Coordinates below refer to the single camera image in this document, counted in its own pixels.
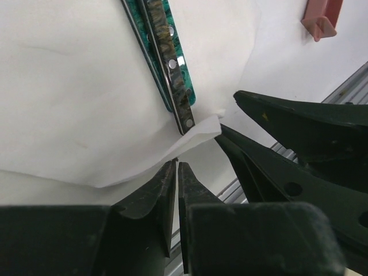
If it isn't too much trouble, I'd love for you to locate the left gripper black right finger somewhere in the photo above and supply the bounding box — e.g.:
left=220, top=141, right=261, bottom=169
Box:
left=178, top=162, right=346, bottom=275

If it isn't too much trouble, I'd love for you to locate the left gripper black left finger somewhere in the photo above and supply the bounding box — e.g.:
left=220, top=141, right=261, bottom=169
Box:
left=1, top=160, right=177, bottom=275

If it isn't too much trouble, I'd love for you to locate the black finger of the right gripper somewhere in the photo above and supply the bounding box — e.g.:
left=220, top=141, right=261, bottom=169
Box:
left=216, top=125, right=367, bottom=255
left=233, top=90, right=367, bottom=187

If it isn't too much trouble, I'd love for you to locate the white paper napkin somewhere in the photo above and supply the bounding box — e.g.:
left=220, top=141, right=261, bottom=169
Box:
left=1, top=1, right=260, bottom=188

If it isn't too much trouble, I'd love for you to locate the dark handled steak knife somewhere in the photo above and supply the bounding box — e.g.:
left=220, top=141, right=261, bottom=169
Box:
left=138, top=1, right=195, bottom=135

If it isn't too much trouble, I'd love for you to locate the green handled spoon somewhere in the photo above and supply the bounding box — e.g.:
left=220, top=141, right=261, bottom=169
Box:
left=121, top=0, right=172, bottom=112

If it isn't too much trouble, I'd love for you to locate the red plastic utensil tray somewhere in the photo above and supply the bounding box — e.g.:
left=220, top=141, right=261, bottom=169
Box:
left=301, top=0, right=343, bottom=42

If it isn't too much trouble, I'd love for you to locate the aluminium front rail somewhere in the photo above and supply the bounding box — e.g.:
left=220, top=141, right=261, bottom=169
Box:
left=163, top=60, right=368, bottom=276

